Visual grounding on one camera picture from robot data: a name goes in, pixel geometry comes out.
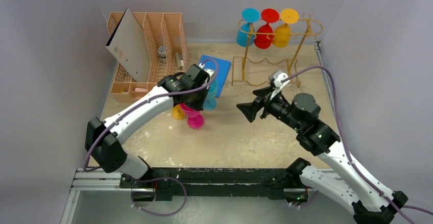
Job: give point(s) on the yellow wine glass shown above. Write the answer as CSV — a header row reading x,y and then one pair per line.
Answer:
x,y
282,33
177,113

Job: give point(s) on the magenta wine glass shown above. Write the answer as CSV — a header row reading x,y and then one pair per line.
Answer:
x,y
194,119

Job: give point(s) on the red wine glass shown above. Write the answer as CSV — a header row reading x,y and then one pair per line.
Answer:
x,y
264,34

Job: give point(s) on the yellow front wine glass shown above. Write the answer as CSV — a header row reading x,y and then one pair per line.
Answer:
x,y
177,113

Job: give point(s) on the small jar in organizer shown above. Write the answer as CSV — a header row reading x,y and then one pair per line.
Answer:
x,y
162,54

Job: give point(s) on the blue notebook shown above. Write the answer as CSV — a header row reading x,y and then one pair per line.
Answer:
x,y
224,67

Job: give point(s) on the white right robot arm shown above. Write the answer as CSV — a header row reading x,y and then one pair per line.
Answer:
x,y
365,198

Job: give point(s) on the gold metal wine glass rack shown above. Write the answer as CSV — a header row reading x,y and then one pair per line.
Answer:
x,y
249,67

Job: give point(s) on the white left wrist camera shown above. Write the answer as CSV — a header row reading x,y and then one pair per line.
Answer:
x,y
210,72

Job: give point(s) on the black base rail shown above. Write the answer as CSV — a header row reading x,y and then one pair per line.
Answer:
x,y
272,183

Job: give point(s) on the pink plastic file organizer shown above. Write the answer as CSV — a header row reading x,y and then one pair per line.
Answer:
x,y
165,29

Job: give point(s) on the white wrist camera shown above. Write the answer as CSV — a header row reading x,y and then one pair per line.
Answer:
x,y
278,80
210,72

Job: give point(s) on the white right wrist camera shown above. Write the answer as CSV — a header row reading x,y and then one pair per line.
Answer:
x,y
278,80

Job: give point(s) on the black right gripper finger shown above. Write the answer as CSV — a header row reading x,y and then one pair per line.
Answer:
x,y
263,92
250,110

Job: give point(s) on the light blue front wine glass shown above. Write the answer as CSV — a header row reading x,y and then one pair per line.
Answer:
x,y
210,102

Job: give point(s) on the light blue wine glass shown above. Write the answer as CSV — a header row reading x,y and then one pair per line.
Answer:
x,y
210,102
249,16

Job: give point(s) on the light blue rear wine glass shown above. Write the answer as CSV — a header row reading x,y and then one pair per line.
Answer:
x,y
249,16

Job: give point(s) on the grey board in organizer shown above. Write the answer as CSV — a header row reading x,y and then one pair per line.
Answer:
x,y
127,43

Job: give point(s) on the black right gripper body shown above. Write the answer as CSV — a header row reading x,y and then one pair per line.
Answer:
x,y
265,102

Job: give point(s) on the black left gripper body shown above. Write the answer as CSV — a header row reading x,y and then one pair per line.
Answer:
x,y
205,88

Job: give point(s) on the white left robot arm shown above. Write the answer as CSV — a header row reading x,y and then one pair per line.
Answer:
x,y
105,137

